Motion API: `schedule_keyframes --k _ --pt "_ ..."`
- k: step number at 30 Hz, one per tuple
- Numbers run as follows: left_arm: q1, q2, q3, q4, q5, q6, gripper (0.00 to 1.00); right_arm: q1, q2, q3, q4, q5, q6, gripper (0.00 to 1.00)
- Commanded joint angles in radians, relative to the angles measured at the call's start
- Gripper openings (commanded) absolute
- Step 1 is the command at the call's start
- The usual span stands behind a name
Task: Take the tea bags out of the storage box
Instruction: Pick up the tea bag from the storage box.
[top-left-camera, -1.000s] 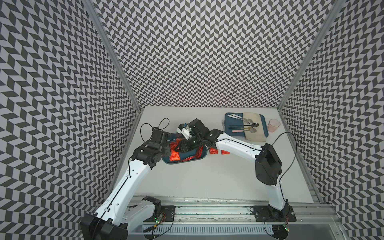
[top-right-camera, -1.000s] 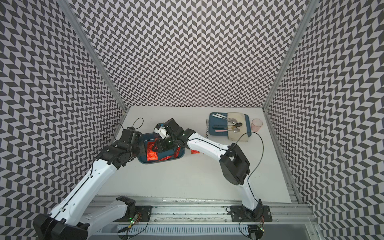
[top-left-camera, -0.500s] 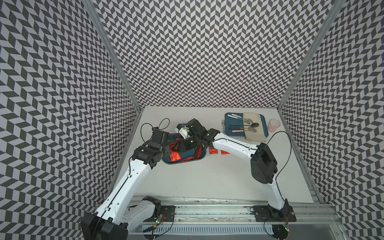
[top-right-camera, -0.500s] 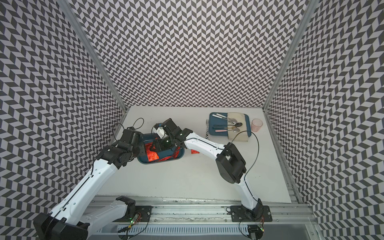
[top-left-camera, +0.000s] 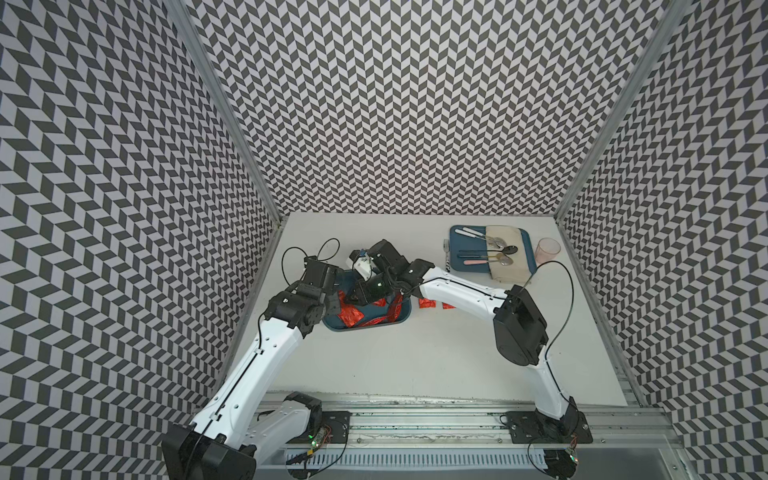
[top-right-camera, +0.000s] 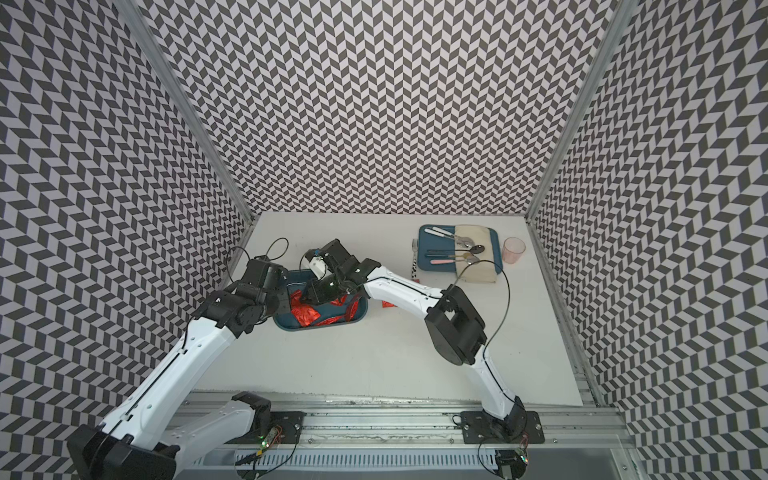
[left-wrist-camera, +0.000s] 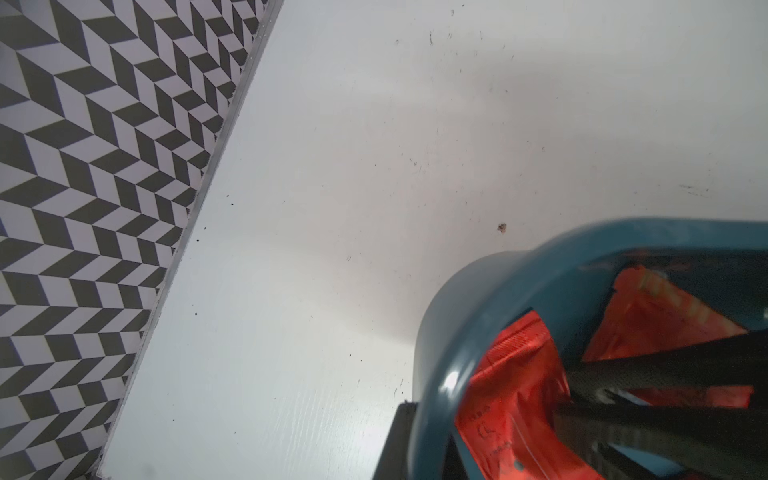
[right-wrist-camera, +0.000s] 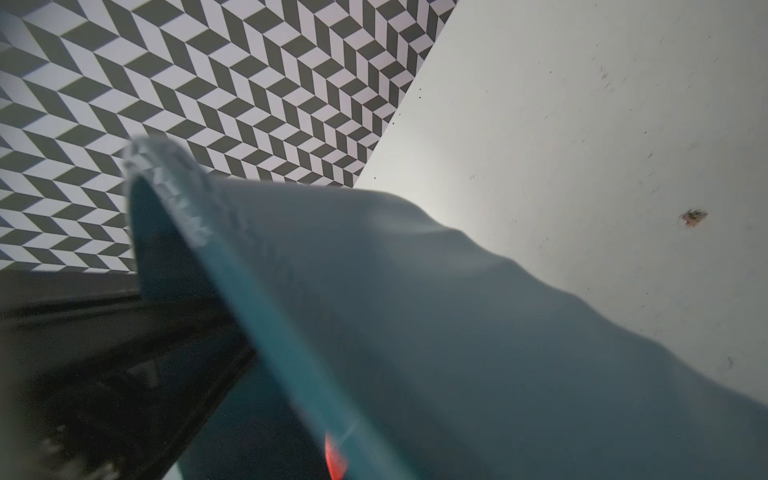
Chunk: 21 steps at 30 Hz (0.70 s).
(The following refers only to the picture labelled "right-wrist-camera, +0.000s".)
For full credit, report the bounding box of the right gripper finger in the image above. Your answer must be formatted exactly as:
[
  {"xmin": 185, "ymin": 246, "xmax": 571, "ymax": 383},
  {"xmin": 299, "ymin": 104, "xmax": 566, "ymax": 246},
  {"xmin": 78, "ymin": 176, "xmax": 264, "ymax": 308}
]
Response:
[{"xmin": 1, "ymin": 295, "xmax": 255, "ymax": 479}]

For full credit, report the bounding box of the red tea bag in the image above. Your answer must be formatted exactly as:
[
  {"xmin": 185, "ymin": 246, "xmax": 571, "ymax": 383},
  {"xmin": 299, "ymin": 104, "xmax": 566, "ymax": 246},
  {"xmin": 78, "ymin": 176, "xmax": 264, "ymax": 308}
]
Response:
[{"xmin": 324, "ymin": 434, "xmax": 348, "ymax": 480}]

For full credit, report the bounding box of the teal storage box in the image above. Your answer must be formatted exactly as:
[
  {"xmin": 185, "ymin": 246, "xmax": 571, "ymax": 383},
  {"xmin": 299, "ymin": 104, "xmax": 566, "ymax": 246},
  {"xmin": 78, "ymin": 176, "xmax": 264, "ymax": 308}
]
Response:
[{"xmin": 123, "ymin": 137, "xmax": 767, "ymax": 479}]

